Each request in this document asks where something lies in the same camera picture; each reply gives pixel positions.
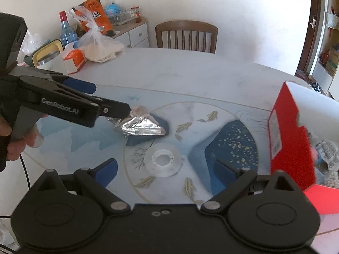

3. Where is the silver foil bag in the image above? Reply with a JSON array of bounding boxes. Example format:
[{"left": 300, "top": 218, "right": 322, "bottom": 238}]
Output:
[{"left": 106, "top": 106, "right": 166, "bottom": 136}]

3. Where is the white tape roll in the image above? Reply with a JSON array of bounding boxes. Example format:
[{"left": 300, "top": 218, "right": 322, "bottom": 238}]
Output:
[{"left": 144, "top": 143, "right": 183, "bottom": 178}]

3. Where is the pink blue toy figure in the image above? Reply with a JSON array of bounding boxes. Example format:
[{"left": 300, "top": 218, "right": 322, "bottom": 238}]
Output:
[{"left": 311, "top": 148, "right": 322, "bottom": 165}]

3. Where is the cotton swab bag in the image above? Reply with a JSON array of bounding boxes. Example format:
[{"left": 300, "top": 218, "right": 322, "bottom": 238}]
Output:
[{"left": 324, "top": 171, "right": 339, "bottom": 189}]

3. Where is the white printed sachet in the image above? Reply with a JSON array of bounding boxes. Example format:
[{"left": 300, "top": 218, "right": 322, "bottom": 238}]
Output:
[{"left": 315, "top": 141, "right": 338, "bottom": 171}]

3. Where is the left hand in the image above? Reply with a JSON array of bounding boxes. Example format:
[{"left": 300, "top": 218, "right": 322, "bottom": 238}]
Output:
[{"left": 1, "top": 116, "right": 44, "bottom": 161}]

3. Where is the orange white carton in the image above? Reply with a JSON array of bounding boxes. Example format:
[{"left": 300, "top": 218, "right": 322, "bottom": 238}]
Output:
[{"left": 61, "top": 41, "right": 87, "bottom": 75}]

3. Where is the clear plastic bag with food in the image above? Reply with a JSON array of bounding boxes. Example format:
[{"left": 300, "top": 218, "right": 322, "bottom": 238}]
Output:
[{"left": 70, "top": 6, "right": 125, "bottom": 62}]

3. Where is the yellow container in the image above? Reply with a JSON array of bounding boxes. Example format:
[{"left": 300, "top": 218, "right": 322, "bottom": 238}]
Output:
[{"left": 32, "top": 39, "right": 64, "bottom": 68}]

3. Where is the white sideboard cabinet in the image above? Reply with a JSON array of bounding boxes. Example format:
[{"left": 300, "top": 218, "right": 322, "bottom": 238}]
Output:
[{"left": 113, "top": 17, "right": 149, "bottom": 48}]

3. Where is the red cardboard shoe box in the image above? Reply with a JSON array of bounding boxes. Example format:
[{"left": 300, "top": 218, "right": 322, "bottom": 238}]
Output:
[{"left": 268, "top": 81, "right": 338, "bottom": 214}]

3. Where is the orange snack bag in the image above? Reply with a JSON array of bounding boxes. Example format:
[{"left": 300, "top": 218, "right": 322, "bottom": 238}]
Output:
[{"left": 80, "top": 0, "right": 114, "bottom": 37}]

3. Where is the wooden dining chair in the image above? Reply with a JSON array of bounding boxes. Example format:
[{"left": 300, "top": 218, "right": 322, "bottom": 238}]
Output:
[{"left": 155, "top": 20, "right": 218, "bottom": 53}]

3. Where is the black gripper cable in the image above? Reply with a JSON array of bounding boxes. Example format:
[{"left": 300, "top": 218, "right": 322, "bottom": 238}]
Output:
[{"left": 0, "top": 154, "right": 31, "bottom": 219}]

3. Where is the white wall cabinet unit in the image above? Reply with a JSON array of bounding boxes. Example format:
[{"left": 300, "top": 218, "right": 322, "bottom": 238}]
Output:
[{"left": 308, "top": 0, "right": 339, "bottom": 101}]

